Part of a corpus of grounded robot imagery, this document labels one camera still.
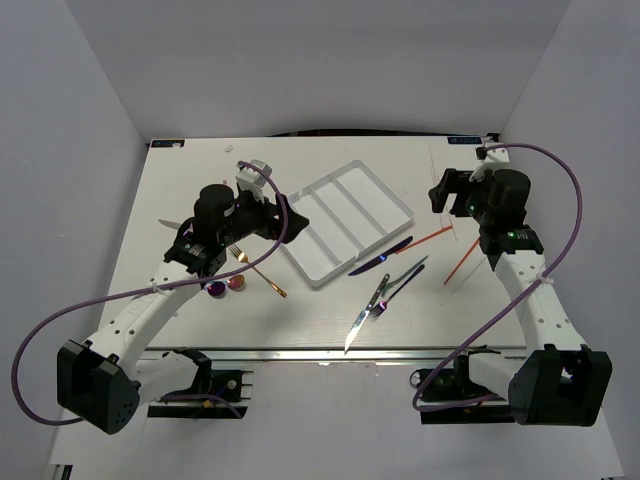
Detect teal plastic fork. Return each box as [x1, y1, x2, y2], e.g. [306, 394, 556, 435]
[385, 255, 429, 291]

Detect gold fork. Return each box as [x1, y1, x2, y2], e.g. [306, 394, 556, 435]
[228, 245, 287, 298]

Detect iridescent blue knife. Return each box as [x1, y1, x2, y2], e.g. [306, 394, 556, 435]
[349, 236, 413, 276]

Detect iridescent purple fork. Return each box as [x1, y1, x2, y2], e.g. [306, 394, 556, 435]
[370, 264, 425, 320]

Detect green-handled steel knife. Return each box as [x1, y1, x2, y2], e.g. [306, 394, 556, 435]
[158, 219, 182, 230]

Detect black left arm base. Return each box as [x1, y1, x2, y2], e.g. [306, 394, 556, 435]
[148, 348, 251, 420]

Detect left blue table sticker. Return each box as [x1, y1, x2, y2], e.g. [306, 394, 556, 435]
[150, 139, 185, 148]

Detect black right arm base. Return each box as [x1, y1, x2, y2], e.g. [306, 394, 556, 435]
[420, 354, 514, 425]

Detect iridescent purple spoon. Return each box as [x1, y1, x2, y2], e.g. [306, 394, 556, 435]
[206, 281, 226, 298]

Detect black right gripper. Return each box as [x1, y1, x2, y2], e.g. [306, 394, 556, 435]
[428, 169, 495, 226]

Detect blue table sticker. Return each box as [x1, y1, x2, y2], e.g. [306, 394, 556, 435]
[150, 139, 185, 148]
[447, 135, 483, 145]

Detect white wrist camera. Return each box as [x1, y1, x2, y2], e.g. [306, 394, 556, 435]
[235, 159, 272, 203]
[470, 143, 510, 182]

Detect right blue table sticker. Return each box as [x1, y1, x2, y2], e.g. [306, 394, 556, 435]
[447, 135, 483, 145]

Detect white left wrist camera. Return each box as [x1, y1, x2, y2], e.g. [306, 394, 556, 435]
[235, 159, 272, 203]

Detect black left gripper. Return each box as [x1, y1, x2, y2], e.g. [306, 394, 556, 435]
[218, 186, 308, 248]

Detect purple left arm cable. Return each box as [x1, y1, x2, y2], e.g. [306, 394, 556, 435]
[10, 159, 292, 426]

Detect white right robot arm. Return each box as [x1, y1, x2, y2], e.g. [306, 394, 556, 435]
[429, 168, 612, 427]

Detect aluminium table rail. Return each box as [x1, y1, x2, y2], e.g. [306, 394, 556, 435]
[139, 347, 531, 366]

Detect white divided cutlery tray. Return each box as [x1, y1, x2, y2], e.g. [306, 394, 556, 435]
[283, 159, 414, 288]

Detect iridescent blue-handled spoon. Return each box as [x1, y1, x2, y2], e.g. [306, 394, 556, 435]
[226, 274, 245, 291]

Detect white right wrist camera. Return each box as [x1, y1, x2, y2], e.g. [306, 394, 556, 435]
[470, 143, 510, 182]

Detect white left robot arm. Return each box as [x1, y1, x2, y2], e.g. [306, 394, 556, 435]
[57, 184, 309, 434]

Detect orange chopstick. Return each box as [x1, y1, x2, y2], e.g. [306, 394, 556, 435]
[397, 225, 453, 253]
[443, 237, 480, 285]

